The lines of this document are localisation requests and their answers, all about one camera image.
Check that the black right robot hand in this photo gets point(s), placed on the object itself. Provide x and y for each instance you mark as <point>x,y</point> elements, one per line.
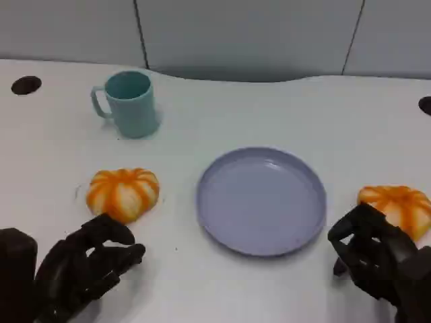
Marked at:
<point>387,262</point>

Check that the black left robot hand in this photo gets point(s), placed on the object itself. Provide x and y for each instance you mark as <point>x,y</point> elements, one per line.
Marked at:
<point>74,266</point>

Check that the orange and white bread roll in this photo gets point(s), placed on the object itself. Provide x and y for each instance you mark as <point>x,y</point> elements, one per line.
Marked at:
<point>123,193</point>
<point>400,205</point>

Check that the lilac plate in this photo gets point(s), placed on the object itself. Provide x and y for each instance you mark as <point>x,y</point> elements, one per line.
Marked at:
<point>261,205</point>

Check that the pale green mug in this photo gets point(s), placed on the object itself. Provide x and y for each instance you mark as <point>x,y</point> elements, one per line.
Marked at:
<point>134,111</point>

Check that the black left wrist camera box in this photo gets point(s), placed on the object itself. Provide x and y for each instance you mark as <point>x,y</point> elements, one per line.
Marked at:
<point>17,276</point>

